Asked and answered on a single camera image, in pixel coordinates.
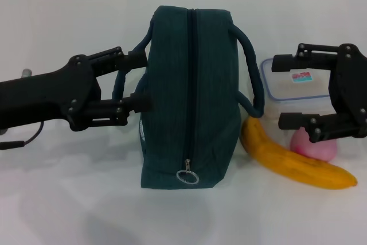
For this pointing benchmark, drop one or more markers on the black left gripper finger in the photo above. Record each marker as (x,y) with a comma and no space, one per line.
(137,103)
(134,59)

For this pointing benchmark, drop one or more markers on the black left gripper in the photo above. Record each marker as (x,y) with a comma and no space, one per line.
(43,95)

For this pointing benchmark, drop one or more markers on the pink peach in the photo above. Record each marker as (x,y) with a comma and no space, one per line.
(318,151)

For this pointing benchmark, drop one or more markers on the dark teal fabric lunch bag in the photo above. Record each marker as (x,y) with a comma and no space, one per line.
(172,84)

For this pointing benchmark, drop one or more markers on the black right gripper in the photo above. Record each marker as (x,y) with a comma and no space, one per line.
(349,90)

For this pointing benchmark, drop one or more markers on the clear plastic food container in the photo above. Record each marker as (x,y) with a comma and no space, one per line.
(298,90)

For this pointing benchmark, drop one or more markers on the yellow banana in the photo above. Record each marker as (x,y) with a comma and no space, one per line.
(286,161)

